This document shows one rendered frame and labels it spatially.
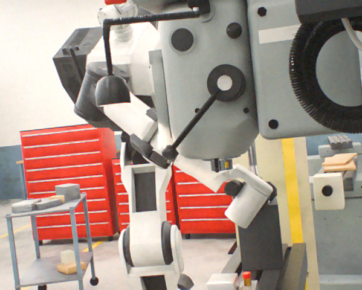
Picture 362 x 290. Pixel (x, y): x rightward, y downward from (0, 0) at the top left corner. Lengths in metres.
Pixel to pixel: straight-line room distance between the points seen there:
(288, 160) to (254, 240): 1.35
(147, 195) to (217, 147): 0.77
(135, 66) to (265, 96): 0.64
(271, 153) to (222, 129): 1.83
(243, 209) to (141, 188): 0.60
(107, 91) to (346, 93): 0.46
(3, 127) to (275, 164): 9.93
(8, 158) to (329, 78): 11.51
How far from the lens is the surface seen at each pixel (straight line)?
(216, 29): 1.02
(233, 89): 0.97
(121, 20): 0.94
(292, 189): 2.84
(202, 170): 1.26
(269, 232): 1.51
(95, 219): 6.42
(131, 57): 1.53
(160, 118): 1.12
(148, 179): 1.78
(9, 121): 12.21
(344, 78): 0.96
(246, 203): 1.26
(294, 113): 0.96
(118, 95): 1.06
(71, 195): 4.35
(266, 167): 2.84
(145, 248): 1.69
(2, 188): 12.47
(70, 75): 1.66
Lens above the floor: 1.40
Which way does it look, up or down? 3 degrees down
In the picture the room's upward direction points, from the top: 6 degrees counter-clockwise
